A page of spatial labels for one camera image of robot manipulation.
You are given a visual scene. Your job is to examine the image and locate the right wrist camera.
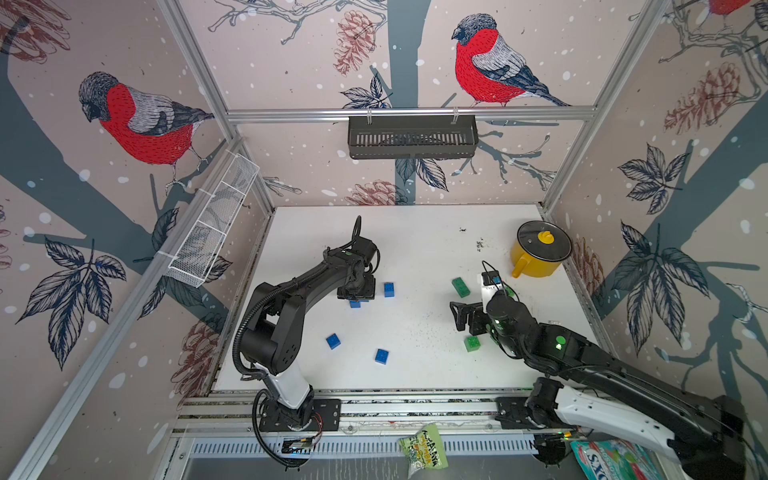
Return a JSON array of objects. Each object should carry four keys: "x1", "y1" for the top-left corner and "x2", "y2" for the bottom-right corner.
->
[{"x1": 481, "y1": 270, "x2": 503, "y2": 288}]

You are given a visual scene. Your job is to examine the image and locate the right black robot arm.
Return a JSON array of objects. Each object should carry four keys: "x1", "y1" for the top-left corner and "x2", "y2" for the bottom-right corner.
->
[{"x1": 450, "y1": 290, "x2": 749, "y2": 479}]

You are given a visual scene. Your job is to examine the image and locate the colourful wipes pack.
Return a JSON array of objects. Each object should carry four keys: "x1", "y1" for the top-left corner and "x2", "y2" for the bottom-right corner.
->
[{"x1": 570, "y1": 440, "x2": 662, "y2": 480}]

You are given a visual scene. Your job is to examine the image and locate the blue lego brick bottom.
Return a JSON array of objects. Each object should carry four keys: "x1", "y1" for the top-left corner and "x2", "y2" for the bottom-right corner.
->
[{"x1": 375, "y1": 349, "x2": 389, "y2": 365}]

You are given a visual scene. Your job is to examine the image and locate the green lego brick lower left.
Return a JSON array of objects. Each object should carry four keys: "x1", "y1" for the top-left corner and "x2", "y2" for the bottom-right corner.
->
[{"x1": 463, "y1": 336, "x2": 481, "y2": 352}]

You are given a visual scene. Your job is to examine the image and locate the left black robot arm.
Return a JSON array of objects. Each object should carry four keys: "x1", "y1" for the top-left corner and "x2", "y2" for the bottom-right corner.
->
[{"x1": 231, "y1": 235, "x2": 380, "y2": 411}]

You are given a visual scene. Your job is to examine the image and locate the white wire mesh basket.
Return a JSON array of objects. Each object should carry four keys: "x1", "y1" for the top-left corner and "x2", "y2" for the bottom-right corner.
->
[{"x1": 165, "y1": 153, "x2": 259, "y2": 288}]

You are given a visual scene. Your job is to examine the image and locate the yellow pot with glass lid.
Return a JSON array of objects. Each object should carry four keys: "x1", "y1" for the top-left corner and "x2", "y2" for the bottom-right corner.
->
[{"x1": 510, "y1": 220, "x2": 573, "y2": 278}]

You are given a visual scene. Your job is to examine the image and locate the long green lego brick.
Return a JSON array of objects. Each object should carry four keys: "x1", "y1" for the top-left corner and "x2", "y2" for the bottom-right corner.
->
[{"x1": 451, "y1": 277, "x2": 471, "y2": 298}]

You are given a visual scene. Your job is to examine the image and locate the black wire shelf basket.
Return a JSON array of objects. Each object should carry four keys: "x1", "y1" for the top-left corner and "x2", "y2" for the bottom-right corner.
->
[{"x1": 347, "y1": 115, "x2": 479, "y2": 160}]

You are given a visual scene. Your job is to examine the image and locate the green snack bag front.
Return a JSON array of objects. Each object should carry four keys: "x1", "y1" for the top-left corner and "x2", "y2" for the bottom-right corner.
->
[{"x1": 398, "y1": 424, "x2": 449, "y2": 479}]

